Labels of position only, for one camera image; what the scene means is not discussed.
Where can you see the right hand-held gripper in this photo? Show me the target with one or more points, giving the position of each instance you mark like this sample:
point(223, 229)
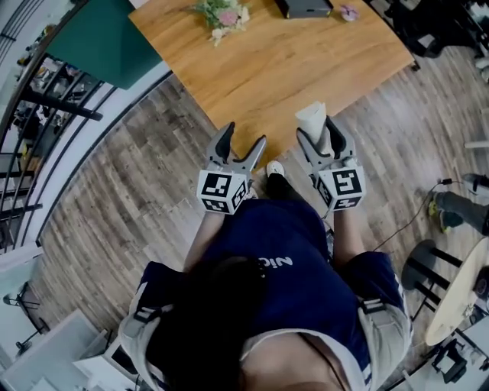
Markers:
point(344, 187)

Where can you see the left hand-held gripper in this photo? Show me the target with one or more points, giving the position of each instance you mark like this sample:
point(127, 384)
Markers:
point(217, 187)

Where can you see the white rectangular block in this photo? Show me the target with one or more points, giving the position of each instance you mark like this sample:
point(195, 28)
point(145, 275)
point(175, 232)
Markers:
point(313, 120)

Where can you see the person's left forearm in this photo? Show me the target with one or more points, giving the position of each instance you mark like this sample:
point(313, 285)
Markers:
point(204, 236)

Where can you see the person's right forearm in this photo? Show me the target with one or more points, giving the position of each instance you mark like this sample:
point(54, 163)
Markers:
point(349, 236)

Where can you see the person's right white shoe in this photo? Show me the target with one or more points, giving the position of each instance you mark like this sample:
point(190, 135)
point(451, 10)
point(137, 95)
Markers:
point(276, 168)

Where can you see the person's white shoe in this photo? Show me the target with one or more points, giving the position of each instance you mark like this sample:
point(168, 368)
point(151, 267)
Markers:
point(252, 192)
point(276, 168)

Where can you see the person's left white shoe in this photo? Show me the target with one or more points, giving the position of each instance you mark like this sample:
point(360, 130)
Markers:
point(252, 192)

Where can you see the person's black trousers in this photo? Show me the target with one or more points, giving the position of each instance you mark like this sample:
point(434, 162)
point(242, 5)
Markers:
point(282, 189)

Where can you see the wooden desk with white legs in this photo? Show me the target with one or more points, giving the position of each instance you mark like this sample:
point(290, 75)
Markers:
point(286, 61)

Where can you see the pink and white flower bouquet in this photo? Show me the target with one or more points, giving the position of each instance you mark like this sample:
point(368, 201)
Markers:
point(225, 17)

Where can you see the small pink ornament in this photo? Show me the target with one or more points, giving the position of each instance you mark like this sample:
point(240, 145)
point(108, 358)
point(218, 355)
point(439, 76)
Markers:
point(349, 12)

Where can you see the black box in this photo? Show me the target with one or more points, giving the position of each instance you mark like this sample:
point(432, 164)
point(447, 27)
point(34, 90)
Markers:
point(305, 7)

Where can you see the black stool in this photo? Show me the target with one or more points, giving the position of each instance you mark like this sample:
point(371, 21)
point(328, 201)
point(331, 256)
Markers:
point(420, 263)

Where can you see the white table leg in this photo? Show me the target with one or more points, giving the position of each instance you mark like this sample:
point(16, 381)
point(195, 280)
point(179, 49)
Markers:
point(477, 144)

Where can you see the black office chair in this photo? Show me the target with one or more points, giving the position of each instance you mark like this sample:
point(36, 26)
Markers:
point(428, 26)

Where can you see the person's navy shirt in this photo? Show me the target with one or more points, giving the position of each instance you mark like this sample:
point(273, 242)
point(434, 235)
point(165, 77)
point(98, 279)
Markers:
point(298, 305)

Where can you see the green partition panel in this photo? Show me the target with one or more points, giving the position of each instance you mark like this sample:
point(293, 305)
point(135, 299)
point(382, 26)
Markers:
point(103, 46)

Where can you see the black metal railing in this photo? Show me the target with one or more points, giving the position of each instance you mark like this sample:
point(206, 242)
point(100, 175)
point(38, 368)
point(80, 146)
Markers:
point(49, 107)

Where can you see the round pale table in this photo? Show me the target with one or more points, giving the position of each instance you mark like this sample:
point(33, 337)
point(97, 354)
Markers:
point(454, 298)

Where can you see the black device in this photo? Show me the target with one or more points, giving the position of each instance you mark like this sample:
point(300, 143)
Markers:
point(451, 362)

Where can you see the black stand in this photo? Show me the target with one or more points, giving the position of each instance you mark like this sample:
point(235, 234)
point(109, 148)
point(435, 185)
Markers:
point(23, 303)

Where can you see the white cabinet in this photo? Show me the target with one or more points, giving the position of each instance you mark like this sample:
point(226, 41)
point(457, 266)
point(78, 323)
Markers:
point(53, 355)

